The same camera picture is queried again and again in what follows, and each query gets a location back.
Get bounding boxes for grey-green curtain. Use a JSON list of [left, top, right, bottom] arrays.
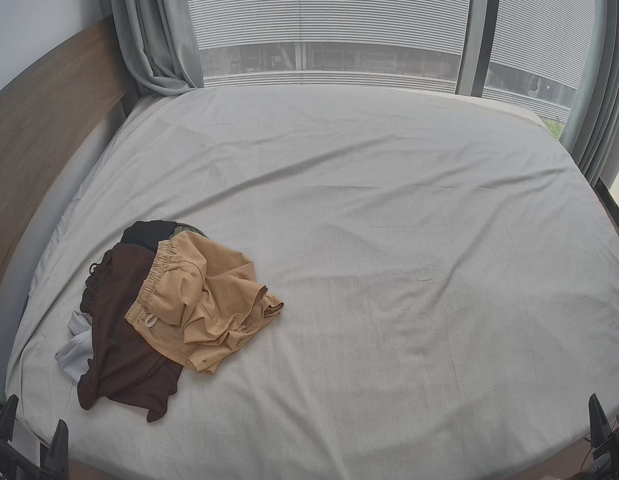
[[559, 0, 619, 185], [94, 0, 206, 97]]

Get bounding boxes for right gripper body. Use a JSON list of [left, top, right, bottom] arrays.
[[591, 430, 619, 480]]

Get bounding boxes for green garment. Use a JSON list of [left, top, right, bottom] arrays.
[[171, 222, 208, 242]]

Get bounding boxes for black garment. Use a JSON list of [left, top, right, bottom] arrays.
[[120, 220, 178, 255]]

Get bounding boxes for brown garment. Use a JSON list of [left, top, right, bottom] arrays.
[[77, 244, 185, 423]]

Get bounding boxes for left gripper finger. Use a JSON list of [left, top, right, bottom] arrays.
[[45, 419, 70, 480], [0, 394, 21, 441]]

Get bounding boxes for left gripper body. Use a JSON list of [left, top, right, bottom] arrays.
[[0, 430, 47, 480]]

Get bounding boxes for window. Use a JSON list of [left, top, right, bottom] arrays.
[[182, 0, 597, 125]]

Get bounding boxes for bed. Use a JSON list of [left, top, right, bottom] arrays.
[[0, 15, 619, 480]]

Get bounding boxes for white garment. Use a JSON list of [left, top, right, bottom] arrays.
[[54, 310, 98, 384]]

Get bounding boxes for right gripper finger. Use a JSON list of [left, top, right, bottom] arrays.
[[588, 393, 610, 450]]

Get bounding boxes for tan shorts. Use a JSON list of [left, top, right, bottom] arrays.
[[124, 231, 285, 375]]

